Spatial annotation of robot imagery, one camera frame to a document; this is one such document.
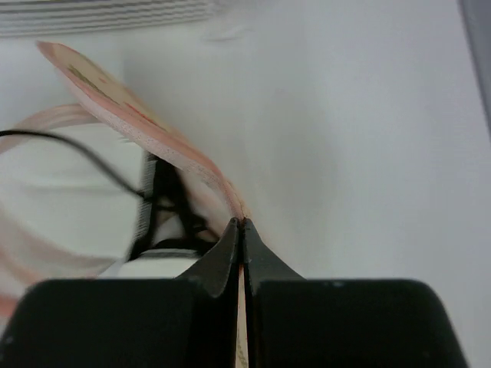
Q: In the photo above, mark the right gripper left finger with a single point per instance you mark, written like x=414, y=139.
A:
x=187, y=321

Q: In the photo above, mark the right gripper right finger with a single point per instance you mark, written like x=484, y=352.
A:
x=297, y=322

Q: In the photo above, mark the floral peach laundry bag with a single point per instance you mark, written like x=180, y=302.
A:
x=102, y=100

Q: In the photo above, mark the white plastic laundry basket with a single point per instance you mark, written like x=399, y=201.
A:
x=34, y=18

